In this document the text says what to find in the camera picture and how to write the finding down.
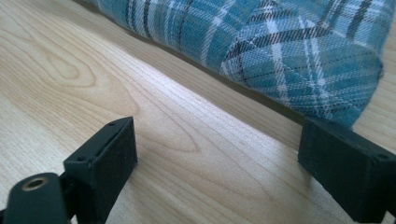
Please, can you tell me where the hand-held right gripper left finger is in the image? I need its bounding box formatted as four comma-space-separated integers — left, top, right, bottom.
63, 116, 138, 224

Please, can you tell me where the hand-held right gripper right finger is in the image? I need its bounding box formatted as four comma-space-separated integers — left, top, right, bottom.
297, 116, 396, 224

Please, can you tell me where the blue plaid cloth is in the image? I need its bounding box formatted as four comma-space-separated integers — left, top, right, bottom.
81, 0, 396, 129

